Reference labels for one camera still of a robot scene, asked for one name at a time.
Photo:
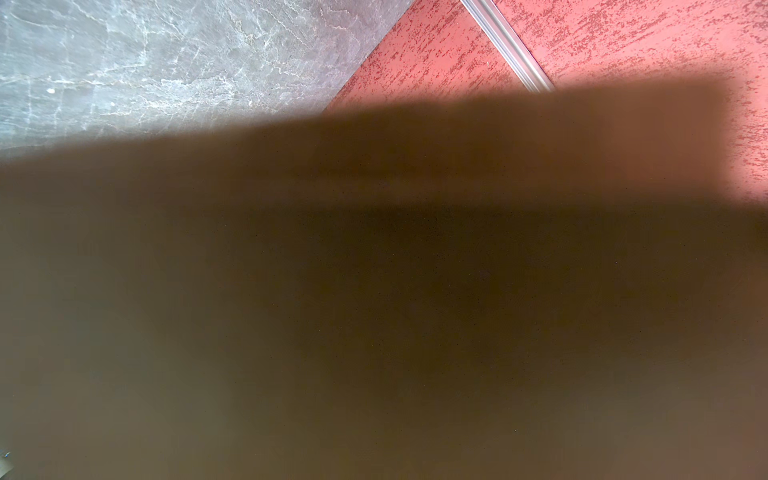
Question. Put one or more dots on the brown cardboard box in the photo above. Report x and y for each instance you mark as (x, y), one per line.
(550, 286)

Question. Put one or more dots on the right aluminium corner post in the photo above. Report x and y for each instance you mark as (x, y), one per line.
(507, 42)

